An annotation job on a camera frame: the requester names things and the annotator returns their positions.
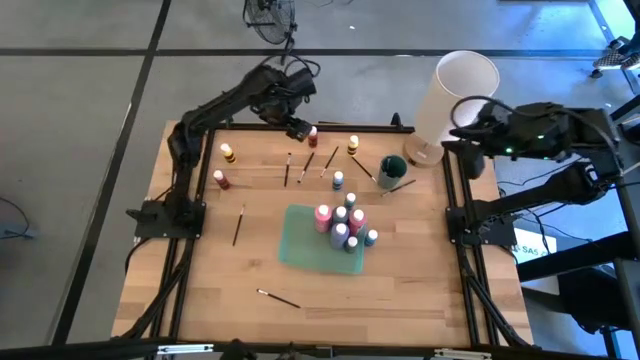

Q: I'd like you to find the large red paint bottle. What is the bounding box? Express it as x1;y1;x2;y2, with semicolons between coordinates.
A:
348;208;368;237

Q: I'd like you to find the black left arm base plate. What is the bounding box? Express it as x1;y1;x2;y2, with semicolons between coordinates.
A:
132;199;206;239

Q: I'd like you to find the black cable with grey plug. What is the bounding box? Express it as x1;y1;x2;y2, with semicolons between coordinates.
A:
0;196;40;240

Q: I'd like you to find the black camera rail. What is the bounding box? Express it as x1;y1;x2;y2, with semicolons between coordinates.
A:
0;337;640;360

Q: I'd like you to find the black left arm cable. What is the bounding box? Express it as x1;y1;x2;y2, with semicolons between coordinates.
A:
259;52;321;76

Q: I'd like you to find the teal plastic tray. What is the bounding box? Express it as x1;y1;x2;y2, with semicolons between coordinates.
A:
277;202;369;275

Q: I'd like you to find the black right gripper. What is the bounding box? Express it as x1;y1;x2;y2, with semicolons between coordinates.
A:
442;104;549;180

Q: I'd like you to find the white printed sign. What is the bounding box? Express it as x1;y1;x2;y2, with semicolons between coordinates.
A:
512;228;559;265

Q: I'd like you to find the person's shoe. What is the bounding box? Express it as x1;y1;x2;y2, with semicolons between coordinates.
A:
592;48;640;71

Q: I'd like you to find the person's leg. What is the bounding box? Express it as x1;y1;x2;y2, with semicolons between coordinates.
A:
612;0;640;54

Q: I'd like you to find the dark green cup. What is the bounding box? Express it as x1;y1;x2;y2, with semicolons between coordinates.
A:
377;154;409;190

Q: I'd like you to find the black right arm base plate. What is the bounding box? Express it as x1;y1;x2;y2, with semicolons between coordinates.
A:
447;207;519;247

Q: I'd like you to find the large pink paint bottle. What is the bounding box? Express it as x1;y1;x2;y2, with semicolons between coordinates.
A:
313;203;333;234

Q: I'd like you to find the silver rail bracket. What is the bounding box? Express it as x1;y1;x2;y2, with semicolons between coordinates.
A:
433;348;494;360
157;343;215;356

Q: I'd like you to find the black floor fan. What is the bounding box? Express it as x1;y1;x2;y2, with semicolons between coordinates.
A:
242;0;299;67

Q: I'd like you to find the white shade table lamp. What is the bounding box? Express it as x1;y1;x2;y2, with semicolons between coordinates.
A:
402;49;501;169

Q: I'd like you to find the large purple paint bottle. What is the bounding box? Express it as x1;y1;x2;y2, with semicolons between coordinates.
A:
329;222;351;251

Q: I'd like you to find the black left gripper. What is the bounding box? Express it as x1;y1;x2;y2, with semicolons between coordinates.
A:
252;87;312;142

